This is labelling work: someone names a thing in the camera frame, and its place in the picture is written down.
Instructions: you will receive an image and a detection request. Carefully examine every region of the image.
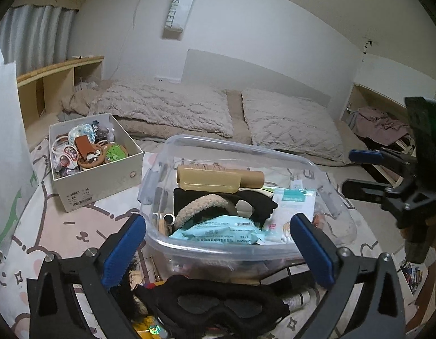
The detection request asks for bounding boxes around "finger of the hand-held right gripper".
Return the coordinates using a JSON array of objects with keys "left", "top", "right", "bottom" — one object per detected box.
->
[
  {"left": 342, "top": 179, "right": 409, "bottom": 207},
  {"left": 349, "top": 147, "right": 418, "bottom": 170}
]

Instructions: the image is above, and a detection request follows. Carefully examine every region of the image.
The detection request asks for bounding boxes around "clear plastic container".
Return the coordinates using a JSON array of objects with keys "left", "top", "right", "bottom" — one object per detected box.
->
[{"left": 138, "top": 134, "right": 359, "bottom": 285}]

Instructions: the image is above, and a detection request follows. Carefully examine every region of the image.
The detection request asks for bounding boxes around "white cardboard box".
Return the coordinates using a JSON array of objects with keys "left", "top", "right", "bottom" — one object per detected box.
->
[{"left": 49, "top": 113, "right": 145, "bottom": 213}]

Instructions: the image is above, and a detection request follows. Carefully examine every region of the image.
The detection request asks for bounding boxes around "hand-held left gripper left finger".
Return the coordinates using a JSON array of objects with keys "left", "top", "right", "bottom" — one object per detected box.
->
[{"left": 26, "top": 214, "right": 148, "bottom": 339}]

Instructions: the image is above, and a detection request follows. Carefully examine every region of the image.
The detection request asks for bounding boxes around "white packet with teal label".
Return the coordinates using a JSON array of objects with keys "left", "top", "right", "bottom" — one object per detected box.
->
[{"left": 262, "top": 187, "right": 317, "bottom": 245}]

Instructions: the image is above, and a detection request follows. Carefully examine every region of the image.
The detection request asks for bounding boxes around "yellow glasses case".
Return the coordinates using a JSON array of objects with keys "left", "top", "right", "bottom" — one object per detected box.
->
[{"left": 176, "top": 167, "right": 242, "bottom": 195}]

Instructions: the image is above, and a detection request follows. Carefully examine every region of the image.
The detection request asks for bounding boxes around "grey curtain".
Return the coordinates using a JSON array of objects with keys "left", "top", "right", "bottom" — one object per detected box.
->
[{"left": 0, "top": 5, "right": 79, "bottom": 76}]

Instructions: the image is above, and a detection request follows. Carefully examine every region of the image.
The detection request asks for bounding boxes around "beige wooden paddle brush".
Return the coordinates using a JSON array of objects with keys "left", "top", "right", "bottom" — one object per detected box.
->
[{"left": 152, "top": 212, "right": 176, "bottom": 237}]

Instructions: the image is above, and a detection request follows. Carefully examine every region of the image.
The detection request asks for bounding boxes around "printed cartoon blanket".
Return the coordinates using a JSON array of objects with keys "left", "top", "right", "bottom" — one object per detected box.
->
[{"left": 0, "top": 138, "right": 416, "bottom": 339}]

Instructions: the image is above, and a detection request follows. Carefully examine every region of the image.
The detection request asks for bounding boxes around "pink cloth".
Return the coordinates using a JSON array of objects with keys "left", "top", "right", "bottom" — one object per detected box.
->
[{"left": 347, "top": 107, "right": 413, "bottom": 147}]

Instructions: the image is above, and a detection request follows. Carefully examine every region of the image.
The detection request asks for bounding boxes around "pile of small trinkets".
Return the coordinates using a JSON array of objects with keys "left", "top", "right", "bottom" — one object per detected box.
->
[{"left": 50, "top": 120, "right": 130, "bottom": 179}]

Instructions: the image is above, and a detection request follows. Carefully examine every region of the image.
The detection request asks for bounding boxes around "beige fuzzy headband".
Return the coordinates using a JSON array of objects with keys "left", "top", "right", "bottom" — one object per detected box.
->
[{"left": 175, "top": 194, "right": 241, "bottom": 227}]

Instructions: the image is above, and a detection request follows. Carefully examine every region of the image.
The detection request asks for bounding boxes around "black fabric item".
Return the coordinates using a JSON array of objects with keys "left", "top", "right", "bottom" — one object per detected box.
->
[{"left": 236, "top": 188, "right": 279, "bottom": 228}]

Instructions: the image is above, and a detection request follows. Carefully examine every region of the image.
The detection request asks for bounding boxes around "wooden bedside shelf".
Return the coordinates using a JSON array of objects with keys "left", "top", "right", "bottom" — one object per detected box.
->
[
  {"left": 340, "top": 83, "right": 436, "bottom": 189},
  {"left": 16, "top": 55, "right": 105, "bottom": 129}
]

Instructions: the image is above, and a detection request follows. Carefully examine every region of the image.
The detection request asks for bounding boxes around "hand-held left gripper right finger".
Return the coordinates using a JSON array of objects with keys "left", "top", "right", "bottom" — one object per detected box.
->
[{"left": 290, "top": 213, "right": 407, "bottom": 339}]

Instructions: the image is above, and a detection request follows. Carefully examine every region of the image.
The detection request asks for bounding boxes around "beige fleece throw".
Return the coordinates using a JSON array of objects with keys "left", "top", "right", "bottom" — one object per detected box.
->
[{"left": 61, "top": 88, "right": 105, "bottom": 115}]

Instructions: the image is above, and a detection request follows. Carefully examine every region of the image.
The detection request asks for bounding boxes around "black sleep mask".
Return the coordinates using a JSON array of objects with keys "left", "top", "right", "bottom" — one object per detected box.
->
[{"left": 133, "top": 275, "right": 292, "bottom": 334}]

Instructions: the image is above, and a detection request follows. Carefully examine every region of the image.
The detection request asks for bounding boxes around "beige quilted pillow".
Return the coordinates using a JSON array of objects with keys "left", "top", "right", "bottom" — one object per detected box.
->
[
  {"left": 241, "top": 88, "right": 346, "bottom": 165},
  {"left": 89, "top": 79, "right": 234, "bottom": 140}
]

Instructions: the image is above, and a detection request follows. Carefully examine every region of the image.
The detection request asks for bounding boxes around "white hanging paper bag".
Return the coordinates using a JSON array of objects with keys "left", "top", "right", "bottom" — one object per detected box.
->
[{"left": 162, "top": 0, "right": 197, "bottom": 40}]

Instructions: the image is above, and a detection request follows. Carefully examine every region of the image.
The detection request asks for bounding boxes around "cardboard tube with beige rope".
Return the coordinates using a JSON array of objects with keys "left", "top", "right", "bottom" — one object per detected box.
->
[{"left": 188, "top": 160, "right": 265, "bottom": 188}]

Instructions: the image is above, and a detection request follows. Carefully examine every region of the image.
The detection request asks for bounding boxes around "silver cosmetic tube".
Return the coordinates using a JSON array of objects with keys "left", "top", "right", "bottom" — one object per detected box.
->
[{"left": 282, "top": 287, "right": 319, "bottom": 309}]

